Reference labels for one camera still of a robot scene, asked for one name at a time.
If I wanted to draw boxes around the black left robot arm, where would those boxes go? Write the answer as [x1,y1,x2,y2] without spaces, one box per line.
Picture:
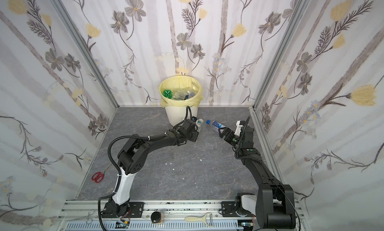
[98,106,199,219]

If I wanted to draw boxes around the beige vegetable peeler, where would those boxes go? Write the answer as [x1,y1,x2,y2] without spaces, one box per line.
[184,213,213,228]

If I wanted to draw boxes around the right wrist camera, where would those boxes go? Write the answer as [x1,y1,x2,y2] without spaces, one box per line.
[235,120,245,136]

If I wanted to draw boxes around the red handled scissors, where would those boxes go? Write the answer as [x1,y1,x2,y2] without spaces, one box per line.
[91,171,105,184]

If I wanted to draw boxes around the small blue label bottle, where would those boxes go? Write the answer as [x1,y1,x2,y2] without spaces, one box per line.
[206,120,226,133]

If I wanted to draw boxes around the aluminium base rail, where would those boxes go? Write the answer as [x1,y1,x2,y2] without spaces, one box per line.
[53,200,261,231]

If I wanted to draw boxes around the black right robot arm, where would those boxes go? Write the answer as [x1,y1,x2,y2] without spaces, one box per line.
[218,117,300,230]

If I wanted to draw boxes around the yellow bin liner bag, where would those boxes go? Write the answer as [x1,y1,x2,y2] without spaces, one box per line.
[159,75,203,107]

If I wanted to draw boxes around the clear bottle blue label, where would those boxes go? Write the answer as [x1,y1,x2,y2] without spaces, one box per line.
[172,87,196,101]

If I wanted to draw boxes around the green soda bottle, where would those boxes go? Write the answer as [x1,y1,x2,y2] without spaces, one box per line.
[162,89,173,99]

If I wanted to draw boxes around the black round knob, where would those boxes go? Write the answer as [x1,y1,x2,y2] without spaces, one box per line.
[151,211,164,224]

